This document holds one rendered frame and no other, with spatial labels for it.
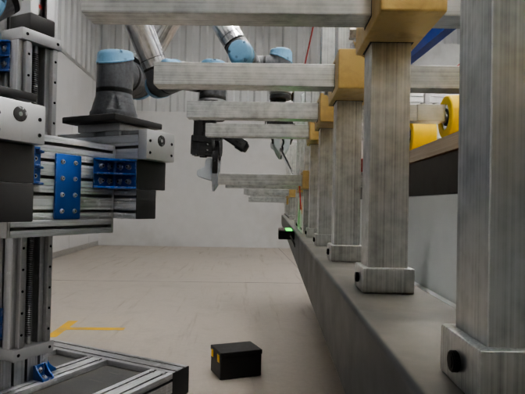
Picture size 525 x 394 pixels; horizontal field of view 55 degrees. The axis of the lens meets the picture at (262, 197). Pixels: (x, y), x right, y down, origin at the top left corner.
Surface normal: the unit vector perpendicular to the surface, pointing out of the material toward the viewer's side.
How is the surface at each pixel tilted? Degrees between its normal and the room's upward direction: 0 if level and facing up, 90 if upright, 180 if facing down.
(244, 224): 90
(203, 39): 90
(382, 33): 180
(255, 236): 90
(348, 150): 90
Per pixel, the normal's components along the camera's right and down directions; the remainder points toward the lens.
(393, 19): -0.02, 1.00
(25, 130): 0.89, 0.01
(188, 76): -0.02, -0.01
